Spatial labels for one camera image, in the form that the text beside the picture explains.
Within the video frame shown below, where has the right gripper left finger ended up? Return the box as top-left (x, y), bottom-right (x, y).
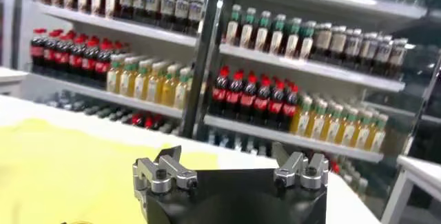
top-left (132, 145), bottom-right (199, 195)

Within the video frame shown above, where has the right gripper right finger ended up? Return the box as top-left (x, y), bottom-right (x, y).
top-left (271, 142), bottom-right (330, 192)

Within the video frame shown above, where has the yellow-green T-shirt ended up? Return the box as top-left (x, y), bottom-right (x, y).
top-left (0, 118), bottom-right (221, 224)

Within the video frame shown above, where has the yellow tea bottle green label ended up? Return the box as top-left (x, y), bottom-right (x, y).
top-left (336, 107), bottom-right (359, 147)
top-left (365, 114), bottom-right (389, 154)
top-left (320, 103), bottom-right (344, 143)
top-left (290, 96), bottom-right (313, 136)
top-left (305, 100), bottom-right (328, 140)
top-left (350, 110), bottom-right (373, 150)
top-left (174, 67), bottom-right (192, 111)
top-left (161, 63), bottom-right (182, 108)
top-left (105, 60), bottom-right (122, 94)
top-left (133, 59), bottom-right (152, 101)
top-left (119, 58), bottom-right (137, 97)
top-left (146, 61), bottom-right (166, 104)

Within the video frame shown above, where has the red cap cola bottle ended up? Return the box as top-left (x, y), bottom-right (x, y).
top-left (254, 75), bottom-right (273, 126)
top-left (93, 41), bottom-right (113, 90)
top-left (281, 83), bottom-right (300, 132)
top-left (54, 31), bottom-right (72, 80)
top-left (267, 79), bottom-right (287, 129)
top-left (81, 39), bottom-right (99, 87)
top-left (30, 28), bottom-right (46, 74)
top-left (210, 65), bottom-right (230, 116)
top-left (68, 35), bottom-right (85, 83)
top-left (225, 70), bottom-right (245, 119)
top-left (239, 72), bottom-right (258, 123)
top-left (43, 30), bottom-right (59, 77)

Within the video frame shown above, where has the white side table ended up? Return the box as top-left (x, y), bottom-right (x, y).
top-left (0, 65), bottom-right (30, 97)
top-left (380, 154), bottom-right (441, 224)

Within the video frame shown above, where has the right drinks shelf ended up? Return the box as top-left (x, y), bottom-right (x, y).
top-left (30, 0), bottom-right (441, 219)

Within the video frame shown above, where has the white cap beige label bottle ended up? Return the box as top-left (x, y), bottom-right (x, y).
top-left (327, 25), bottom-right (347, 66)
top-left (311, 22), bottom-right (334, 63)

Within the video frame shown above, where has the dark cabinet door post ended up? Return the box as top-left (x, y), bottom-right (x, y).
top-left (10, 0), bottom-right (25, 71)

